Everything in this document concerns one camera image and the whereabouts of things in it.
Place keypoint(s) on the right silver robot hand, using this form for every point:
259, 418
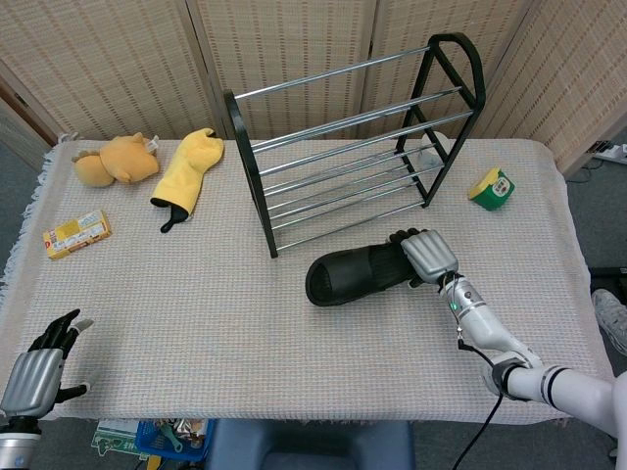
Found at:
431, 254

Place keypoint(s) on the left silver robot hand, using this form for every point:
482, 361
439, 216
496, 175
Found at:
32, 382

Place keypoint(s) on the black rubber slide sandal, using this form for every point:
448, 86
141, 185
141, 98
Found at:
352, 274

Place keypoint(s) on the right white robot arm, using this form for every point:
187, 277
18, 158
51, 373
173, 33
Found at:
485, 323

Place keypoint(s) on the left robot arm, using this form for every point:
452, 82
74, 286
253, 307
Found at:
14, 445

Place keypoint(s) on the black metal shoe rack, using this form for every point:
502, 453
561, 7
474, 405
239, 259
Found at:
253, 171

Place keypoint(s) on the green container with yellow lid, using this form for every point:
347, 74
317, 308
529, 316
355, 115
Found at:
495, 193

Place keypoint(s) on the green printed paper box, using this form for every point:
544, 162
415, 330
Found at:
112, 436

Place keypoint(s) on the blue plastic basket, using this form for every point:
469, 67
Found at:
147, 436

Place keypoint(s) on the yellow snack box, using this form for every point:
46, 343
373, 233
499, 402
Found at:
76, 234

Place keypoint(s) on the shiny snack bag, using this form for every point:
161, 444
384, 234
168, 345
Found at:
191, 431

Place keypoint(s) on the beige woven tablecloth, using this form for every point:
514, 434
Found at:
196, 318

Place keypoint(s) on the white sneaker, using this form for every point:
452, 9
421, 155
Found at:
610, 313

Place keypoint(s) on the white power strip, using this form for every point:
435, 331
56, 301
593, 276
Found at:
612, 154

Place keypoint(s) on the blue padded chair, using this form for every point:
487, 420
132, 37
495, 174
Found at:
313, 445

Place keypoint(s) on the yellow plush bear toy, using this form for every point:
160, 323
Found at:
122, 161

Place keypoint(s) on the yellow oven mitt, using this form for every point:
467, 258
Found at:
186, 171

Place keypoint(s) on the bamboo folding screen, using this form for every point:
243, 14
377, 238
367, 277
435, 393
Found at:
122, 59

